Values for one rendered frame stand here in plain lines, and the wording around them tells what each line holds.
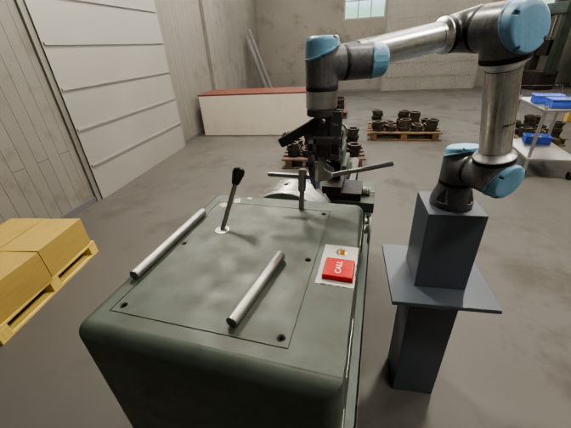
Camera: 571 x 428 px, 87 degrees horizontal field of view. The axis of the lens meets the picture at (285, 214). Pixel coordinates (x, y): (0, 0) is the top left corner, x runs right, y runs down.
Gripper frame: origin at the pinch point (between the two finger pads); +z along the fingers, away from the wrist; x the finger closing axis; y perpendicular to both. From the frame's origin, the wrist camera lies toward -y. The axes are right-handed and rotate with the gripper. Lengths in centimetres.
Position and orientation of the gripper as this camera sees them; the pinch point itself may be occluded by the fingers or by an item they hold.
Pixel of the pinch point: (313, 183)
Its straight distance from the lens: 83.7
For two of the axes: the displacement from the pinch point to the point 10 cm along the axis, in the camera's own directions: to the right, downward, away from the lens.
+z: 0.5, 8.7, 4.9
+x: 2.7, -4.8, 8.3
